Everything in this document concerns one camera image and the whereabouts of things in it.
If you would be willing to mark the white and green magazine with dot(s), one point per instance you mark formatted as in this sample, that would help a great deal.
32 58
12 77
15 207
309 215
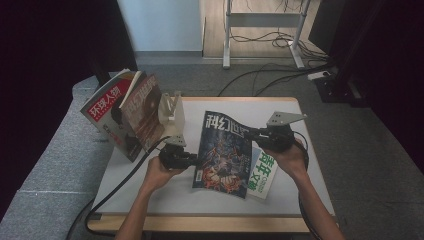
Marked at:
263 173

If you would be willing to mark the floor socket plate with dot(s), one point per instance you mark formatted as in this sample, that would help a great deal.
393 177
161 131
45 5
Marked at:
101 138

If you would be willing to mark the white metal desk frame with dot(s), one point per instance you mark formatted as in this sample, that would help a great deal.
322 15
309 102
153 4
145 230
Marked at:
263 20

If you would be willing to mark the person's left hand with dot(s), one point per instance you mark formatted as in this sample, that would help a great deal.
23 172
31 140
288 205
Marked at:
156 176

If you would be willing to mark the black curtain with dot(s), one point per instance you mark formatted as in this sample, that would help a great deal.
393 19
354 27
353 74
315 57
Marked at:
400 66
50 50

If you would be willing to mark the red-brown cover magazine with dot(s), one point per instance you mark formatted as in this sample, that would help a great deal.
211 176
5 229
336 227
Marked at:
146 116

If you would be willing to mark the black stand with base plate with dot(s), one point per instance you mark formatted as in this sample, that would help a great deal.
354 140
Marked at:
336 90
100 73

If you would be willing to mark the dark blue cover magazine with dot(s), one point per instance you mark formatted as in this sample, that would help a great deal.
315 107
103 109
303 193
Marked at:
223 156

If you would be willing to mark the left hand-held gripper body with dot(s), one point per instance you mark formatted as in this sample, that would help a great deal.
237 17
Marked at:
173 158

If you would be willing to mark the portrait cover magazine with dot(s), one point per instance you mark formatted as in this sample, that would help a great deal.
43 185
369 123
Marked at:
103 106

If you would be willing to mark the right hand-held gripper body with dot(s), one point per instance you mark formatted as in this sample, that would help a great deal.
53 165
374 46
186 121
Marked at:
278 138

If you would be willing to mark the beige expandable book rack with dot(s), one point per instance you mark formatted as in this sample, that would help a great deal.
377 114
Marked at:
176 120

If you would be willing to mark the person's right hand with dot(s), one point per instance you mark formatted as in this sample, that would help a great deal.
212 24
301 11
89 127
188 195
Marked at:
291 161

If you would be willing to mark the white power strip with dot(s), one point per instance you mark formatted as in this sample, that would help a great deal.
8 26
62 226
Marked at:
318 75

